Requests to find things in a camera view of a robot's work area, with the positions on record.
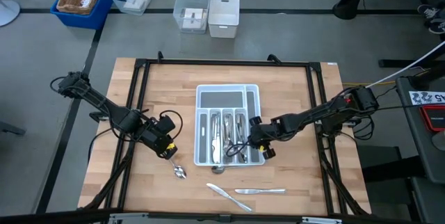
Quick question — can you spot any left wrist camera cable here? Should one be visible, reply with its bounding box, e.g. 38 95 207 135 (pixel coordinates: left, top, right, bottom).
159 109 184 140

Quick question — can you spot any white plastic storage bin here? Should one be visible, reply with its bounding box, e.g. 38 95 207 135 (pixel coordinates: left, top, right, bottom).
207 0 241 40

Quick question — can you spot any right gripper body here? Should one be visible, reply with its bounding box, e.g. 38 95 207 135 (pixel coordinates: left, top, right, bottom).
248 115 284 161

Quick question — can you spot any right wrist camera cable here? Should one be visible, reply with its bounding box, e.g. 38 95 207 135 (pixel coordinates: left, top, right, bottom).
225 141 252 159

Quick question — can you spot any person's shoe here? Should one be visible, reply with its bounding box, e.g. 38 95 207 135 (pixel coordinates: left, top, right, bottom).
427 17 445 36
416 3 445 20

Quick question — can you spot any silver metal spoon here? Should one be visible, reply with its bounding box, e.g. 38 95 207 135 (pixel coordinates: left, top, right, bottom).
211 164 245 175
236 112 246 145
235 113 245 159
168 159 188 180
235 112 245 148
237 119 248 164
236 114 248 155

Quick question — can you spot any black foot bar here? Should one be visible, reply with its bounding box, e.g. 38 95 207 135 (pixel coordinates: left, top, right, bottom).
378 58 445 69

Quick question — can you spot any black desk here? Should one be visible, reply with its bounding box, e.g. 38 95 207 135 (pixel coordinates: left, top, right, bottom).
395 67 445 185

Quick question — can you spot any grey round disc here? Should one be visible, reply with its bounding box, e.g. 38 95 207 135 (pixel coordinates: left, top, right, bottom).
432 129 445 152

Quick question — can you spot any white cable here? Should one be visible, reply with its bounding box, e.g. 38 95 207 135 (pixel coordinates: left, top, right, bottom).
364 40 445 89

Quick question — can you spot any black cable bundle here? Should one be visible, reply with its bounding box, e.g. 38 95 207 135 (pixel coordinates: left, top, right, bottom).
353 112 375 141

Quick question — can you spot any thin yellow cable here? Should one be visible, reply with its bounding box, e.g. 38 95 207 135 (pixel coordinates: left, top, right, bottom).
342 81 387 87

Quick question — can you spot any white plastic cutlery tray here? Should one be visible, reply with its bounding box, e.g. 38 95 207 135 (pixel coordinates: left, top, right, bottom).
193 83 266 167

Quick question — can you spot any grey furniture leg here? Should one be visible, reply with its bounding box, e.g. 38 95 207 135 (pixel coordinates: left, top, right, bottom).
0 120 27 136

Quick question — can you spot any white printed label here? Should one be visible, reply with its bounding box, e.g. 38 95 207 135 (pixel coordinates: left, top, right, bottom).
409 90 445 106

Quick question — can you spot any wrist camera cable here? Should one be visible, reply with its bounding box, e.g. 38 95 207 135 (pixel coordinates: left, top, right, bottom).
225 141 252 159
159 109 184 140

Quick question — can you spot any blue plastic crate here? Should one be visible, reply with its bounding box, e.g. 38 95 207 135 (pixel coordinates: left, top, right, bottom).
49 0 114 31

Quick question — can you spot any grey round stand base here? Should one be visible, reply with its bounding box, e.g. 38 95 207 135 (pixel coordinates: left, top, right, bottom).
0 0 22 28

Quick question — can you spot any silver metal fork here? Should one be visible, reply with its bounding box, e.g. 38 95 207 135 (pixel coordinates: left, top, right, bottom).
223 115 234 152
222 112 231 148
224 113 234 151
222 114 232 152
222 113 233 150
224 112 234 147
222 112 232 145

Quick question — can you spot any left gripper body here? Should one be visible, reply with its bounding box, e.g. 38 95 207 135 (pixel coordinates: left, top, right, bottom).
139 114 177 155

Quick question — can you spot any silver mounting plate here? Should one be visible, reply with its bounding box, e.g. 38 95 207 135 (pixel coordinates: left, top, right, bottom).
300 216 343 224
108 212 149 224

